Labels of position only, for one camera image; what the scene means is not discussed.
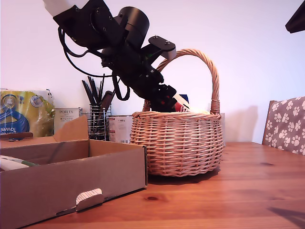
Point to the red white mini bunnies bag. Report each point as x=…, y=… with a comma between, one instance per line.
x=183, y=107

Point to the open cardboard box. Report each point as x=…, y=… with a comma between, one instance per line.
x=71, y=179

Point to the white label tin can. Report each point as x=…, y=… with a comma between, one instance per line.
x=120, y=128

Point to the thin black stick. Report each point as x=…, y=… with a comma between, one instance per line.
x=92, y=87
x=87, y=89
x=103, y=83

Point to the woven wicker basket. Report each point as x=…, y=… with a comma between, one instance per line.
x=178, y=148

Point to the white printed paper sheet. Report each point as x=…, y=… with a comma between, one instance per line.
x=89, y=193

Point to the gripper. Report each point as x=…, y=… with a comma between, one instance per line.
x=157, y=93

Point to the white Porlex box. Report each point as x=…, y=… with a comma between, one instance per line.
x=66, y=119

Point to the white Galaxy eggs bag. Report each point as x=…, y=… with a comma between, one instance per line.
x=12, y=163

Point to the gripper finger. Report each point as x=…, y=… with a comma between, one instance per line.
x=297, y=19

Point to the yellow blue kitchen towel pack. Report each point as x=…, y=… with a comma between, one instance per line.
x=14, y=114

